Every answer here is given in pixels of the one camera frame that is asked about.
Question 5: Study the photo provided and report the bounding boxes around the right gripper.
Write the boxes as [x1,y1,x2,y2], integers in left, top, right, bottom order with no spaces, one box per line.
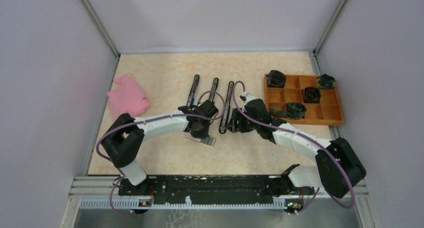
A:
[226,107,261,133]

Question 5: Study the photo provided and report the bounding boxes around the blue stapler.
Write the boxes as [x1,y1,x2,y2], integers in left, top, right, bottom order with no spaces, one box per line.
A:
[186,74,200,106]

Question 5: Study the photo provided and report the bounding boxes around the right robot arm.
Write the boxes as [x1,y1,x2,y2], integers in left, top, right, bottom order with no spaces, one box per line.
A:
[228,98,367,199]

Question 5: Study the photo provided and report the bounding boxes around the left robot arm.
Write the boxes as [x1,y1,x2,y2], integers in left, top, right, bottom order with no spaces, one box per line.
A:
[96,100,219,195]

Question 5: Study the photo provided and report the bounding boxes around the dark rolled fabric lower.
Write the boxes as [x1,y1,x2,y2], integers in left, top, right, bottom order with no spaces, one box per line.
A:
[269,102,307,120]

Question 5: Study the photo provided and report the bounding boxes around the dark rolled fabric top-left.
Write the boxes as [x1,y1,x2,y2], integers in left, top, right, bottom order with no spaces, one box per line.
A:
[266,70,287,88]

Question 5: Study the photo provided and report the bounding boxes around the pink cloth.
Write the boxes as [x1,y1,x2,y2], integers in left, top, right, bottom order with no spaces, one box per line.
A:
[107,75,151,120]

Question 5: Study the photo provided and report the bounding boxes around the dark rolled fabric centre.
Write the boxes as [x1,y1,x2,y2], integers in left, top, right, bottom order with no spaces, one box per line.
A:
[303,86,321,104]

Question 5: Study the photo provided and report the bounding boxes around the orange wooden compartment tray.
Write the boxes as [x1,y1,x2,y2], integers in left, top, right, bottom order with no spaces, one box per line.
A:
[262,74,344,126]

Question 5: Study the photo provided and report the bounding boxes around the dark rolled fabric top-right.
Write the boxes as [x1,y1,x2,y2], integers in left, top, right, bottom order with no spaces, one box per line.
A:
[316,73,336,90]

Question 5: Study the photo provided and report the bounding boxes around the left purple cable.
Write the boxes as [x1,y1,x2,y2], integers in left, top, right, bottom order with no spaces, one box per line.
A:
[96,89,229,217]

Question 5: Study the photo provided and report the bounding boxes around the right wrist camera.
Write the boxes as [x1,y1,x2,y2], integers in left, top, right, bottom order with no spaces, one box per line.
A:
[240,92,256,105]

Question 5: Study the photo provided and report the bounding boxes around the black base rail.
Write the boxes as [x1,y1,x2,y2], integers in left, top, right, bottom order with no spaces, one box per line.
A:
[118,175,315,205]

